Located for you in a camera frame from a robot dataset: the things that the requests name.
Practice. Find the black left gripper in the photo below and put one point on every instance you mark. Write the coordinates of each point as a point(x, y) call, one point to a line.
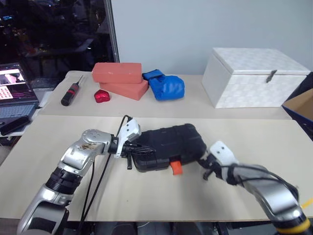
point(129, 151)

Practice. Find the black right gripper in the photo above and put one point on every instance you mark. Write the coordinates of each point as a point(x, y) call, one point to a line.
point(215, 167)

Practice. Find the black plastic case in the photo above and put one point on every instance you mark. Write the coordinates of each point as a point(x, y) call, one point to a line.
point(171, 144)

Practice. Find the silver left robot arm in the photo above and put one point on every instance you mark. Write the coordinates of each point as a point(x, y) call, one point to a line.
point(80, 151)

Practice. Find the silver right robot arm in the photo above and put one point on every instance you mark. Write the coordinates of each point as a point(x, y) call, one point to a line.
point(271, 193)

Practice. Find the red brick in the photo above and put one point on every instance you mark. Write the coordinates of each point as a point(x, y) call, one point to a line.
point(117, 73)
point(127, 90)

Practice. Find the blue boxing glove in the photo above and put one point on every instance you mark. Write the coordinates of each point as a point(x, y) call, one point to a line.
point(168, 87)

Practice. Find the red heart-shaped box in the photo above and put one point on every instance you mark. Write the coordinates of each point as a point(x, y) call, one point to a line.
point(102, 96)

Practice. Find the white woven storage box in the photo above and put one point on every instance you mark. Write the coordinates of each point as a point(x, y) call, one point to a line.
point(249, 88)

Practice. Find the black-red precision screwdriver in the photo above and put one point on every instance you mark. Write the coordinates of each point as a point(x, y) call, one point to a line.
point(70, 91)

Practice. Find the metal box clasp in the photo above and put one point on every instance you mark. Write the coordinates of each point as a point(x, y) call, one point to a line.
point(271, 76)

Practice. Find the blue cardboard box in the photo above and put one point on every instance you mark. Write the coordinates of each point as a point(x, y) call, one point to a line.
point(302, 106)

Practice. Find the black flat handheld device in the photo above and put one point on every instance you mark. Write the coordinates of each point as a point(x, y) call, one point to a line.
point(14, 125)

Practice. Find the open laptop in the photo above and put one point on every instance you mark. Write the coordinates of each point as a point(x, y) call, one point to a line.
point(14, 93)

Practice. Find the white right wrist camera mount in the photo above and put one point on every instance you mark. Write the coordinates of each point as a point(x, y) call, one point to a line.
point(223, 153)

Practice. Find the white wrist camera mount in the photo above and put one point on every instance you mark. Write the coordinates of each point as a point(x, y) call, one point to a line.
point(223, 153)
point(128, 132)

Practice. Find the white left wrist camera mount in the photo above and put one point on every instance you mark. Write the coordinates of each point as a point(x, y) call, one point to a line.
point(128, 132)

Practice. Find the grey window frame post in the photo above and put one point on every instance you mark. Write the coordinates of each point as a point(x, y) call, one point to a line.
point(112, 29)

